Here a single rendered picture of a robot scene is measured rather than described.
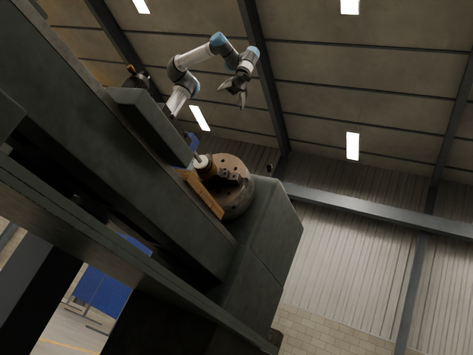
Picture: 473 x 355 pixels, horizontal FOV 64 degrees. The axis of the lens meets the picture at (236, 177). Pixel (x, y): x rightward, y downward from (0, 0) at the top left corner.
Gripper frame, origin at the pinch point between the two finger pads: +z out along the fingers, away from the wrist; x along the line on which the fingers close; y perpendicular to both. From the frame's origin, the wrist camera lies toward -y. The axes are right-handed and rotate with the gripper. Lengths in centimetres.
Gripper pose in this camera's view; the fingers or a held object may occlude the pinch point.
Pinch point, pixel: (230, 101)
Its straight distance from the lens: 184.3
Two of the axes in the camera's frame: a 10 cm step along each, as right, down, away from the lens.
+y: -5.6, 1.5, 8.2
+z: -3.7, 8.3, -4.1
